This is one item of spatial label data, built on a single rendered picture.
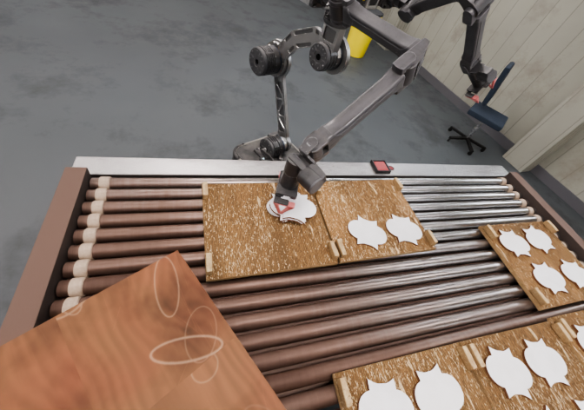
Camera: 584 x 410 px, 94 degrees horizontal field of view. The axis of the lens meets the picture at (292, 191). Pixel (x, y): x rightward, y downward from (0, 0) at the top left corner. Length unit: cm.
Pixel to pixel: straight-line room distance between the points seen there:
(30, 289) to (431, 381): 100
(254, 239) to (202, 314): 30
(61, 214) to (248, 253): 53
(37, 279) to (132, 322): 29
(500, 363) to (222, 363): 79
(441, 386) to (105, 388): 77
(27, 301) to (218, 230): 45
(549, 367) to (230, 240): 103
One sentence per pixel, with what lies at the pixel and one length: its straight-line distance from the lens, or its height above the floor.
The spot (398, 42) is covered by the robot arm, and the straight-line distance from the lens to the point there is 103.
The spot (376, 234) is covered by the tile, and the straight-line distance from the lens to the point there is 104.
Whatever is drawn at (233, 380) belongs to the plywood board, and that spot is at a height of 104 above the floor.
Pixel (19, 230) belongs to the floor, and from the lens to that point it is 227.
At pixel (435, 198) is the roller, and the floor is 92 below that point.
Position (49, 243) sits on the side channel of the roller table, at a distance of 94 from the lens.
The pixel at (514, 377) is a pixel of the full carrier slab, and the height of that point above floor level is 95.
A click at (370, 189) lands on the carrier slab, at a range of 119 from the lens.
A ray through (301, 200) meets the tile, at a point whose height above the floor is 98.
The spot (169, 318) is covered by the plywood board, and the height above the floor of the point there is 104.
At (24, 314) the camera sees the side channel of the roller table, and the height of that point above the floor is 95.
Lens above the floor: 169
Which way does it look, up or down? 47 degrees down
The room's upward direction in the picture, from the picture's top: 20 degrees clockwise
